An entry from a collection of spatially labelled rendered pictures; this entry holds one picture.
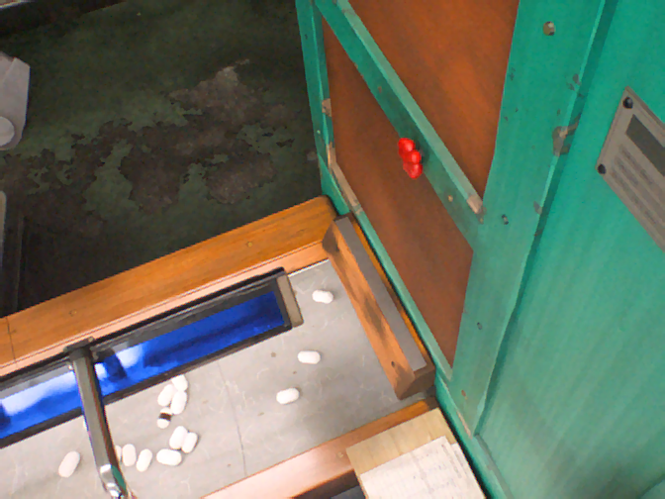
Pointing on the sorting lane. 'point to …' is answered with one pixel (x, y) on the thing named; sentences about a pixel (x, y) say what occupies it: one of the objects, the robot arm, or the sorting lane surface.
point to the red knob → (411, 157)
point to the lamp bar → (150, 352)
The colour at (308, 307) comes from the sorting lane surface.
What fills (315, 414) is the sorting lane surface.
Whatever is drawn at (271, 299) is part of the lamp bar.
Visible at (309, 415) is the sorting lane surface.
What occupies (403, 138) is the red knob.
